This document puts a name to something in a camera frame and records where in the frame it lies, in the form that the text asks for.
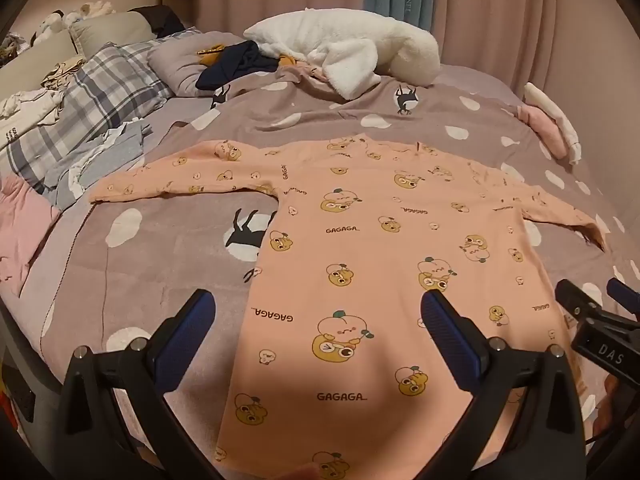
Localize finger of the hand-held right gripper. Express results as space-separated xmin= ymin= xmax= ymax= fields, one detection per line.
xmin=606 ymin=277 xmax=640 ymax=322
xmin=554 ymin=278 xmax=603 ymax=322

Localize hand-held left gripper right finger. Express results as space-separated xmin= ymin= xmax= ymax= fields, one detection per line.
xmin=419 ymin=290 xmax=588 ymax=480

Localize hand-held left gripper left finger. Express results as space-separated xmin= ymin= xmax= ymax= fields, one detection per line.
xmin=59 ymin=288 xmax=222 ymax=480

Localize pink cartoon print shirt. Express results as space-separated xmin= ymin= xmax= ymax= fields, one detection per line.
xmin=89 ymin=132 xmax=612 ymax=480

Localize pile of white clothes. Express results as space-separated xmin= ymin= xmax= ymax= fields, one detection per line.
xmin=0 ymin=57 xmax=68 ymax=135

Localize pink folded garment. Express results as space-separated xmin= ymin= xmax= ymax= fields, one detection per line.
xmin=516 ymin=104 xmax=569 ymax=162

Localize light blue ruffled garment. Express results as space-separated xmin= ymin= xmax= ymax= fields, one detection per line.
xmin=42 ymin=117 xmax=154 ymax=211

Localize white folded garment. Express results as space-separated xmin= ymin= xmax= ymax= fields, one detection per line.
xmin=523 ymin=81 xmax=583 ymax=164

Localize pink cloth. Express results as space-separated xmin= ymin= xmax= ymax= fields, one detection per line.
xmin=0 ymin=175 xmax=62 ymax=297

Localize purple spotted blanket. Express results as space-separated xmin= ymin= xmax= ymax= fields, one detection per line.
xmin=0 ymin=30 xmax=638 ymax=480

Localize grey plaid pillow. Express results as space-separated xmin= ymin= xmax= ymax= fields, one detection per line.
xmin=0 ymin=41 xmax=174 ymax=196

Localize navy garment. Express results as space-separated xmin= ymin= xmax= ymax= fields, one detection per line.
xmin=196 ymin=40 xmax=281 ymax=90

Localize purple pillow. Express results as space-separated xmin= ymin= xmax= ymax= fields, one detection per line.
xmin=148 ymin=30 xmax=251 ymax=98

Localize pink curtain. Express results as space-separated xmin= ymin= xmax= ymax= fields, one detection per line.
xmin=195 ymin=0 xmax=640 ymax=78

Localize white fleece garment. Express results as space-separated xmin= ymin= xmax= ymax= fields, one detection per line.
xmin=243 ymin=7 xmax=442 ymax=101

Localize dark garment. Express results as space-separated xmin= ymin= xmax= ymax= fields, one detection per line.
xmin=129 ymin=5 xmax=187 ymax=39

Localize grey headboard cushion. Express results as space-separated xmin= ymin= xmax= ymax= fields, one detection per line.
xmin=0 ymin=10 xmax=160 ymax=92

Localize white plush toys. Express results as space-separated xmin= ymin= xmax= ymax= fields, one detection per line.
xmin=30 ymin=1 xmax=117 ymax=47

